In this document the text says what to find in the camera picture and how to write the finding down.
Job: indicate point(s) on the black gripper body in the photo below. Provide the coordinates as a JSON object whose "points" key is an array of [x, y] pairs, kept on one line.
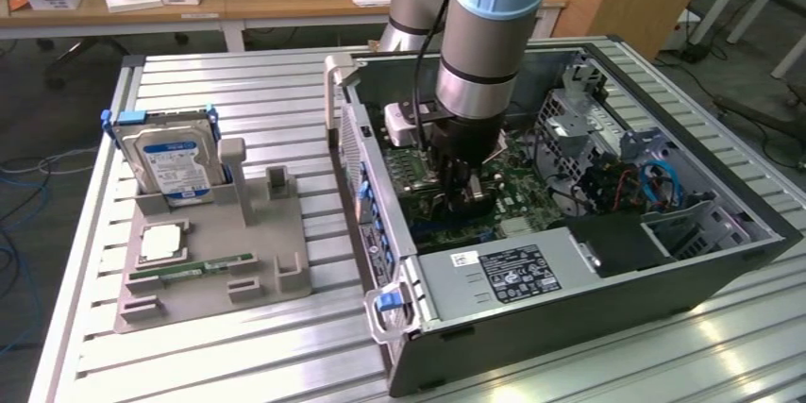
{"points": [[468, 139]]}

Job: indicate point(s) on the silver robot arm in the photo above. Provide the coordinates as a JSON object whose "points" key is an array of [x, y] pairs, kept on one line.
{"points": [[484, 44]]}

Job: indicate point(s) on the metal socket cover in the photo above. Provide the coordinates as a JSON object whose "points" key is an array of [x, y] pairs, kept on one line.
{"points": [[502, 148]]}

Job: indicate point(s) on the green motherboard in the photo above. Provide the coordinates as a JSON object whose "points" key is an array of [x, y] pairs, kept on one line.
{"points": [[528, 200]]}

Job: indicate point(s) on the silver chipset heatsink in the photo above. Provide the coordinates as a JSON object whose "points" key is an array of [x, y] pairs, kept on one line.
{"points": [[519, 226]]}

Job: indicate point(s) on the blue slot latch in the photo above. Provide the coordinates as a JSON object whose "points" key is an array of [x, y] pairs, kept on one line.
{"points": [[390, 263], [377, 221], [363, 181]]}

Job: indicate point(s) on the tall metal disk bay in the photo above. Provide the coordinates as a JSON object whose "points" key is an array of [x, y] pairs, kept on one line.
{"points": [[566, 139]]}

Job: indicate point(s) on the grey power supply unit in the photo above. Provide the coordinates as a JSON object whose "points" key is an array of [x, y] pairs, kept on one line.
{"points": [[454, 290]]}

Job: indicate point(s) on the black PC case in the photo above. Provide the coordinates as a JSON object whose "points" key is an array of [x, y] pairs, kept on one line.
{"points": [[566, 327]]}

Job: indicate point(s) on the low grey disk bay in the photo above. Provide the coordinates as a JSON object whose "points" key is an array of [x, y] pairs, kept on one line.
{"points": [[692, 233]]}

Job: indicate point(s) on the black power adapter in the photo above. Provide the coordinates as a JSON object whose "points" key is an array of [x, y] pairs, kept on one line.
{"points": [[695, 53]]}

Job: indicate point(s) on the hard disk blue label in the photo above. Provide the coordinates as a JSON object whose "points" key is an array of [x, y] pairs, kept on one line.
{"points": [[169, 167]]}

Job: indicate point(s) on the grey parts rack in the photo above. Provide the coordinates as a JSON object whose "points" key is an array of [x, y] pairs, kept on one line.
{"points": [[208, 290]]}

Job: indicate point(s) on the loose green RAM stick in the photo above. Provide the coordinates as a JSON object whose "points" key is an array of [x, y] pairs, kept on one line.
{"points": [[183, 270]]}

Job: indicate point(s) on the CPU chip silver lid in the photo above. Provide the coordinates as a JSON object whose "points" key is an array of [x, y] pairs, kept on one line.
{"points": [[160, 245]]}

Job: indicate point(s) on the black office chair base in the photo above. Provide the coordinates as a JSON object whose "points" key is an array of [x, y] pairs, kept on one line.
{"points": [[63, 61]]}

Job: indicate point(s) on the small orange box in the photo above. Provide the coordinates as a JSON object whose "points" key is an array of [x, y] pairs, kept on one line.
{"points": [[16, 2]]}

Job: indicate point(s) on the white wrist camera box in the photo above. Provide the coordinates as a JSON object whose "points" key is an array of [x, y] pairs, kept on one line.
{"points": [[403, 124]]}

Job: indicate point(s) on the white table frame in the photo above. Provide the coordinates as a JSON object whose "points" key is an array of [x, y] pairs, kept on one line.
{"points": [[707, 21]]}

